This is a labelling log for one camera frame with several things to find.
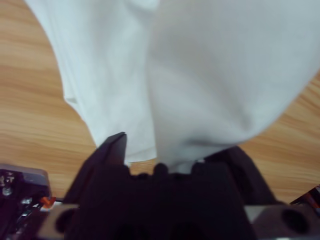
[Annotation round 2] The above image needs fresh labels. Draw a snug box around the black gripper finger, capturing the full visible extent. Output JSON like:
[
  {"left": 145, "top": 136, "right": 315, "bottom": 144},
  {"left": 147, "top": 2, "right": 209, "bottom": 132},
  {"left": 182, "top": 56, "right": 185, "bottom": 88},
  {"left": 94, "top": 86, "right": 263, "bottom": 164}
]
[
  {"left": 204, "top": 146, "right": 284, "bottom": 206},
  {"left": 64, "top": 131, "right": 128, "bottom": 204}
]

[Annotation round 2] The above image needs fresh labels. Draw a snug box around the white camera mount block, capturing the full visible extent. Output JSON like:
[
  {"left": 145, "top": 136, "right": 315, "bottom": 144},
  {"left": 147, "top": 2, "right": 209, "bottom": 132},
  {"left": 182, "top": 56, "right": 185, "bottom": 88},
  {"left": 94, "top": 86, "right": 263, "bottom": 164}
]
[{"left": 0, "top": 163, "right": 53, "bottom": 240}]

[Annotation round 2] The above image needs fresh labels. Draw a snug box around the white t-shirt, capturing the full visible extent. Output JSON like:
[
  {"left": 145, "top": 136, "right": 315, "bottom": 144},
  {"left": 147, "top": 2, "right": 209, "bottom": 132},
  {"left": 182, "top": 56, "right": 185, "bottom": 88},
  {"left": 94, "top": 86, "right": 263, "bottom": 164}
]
[{"left": 23, "top": 0, "right": 320, "bottom": 173}]

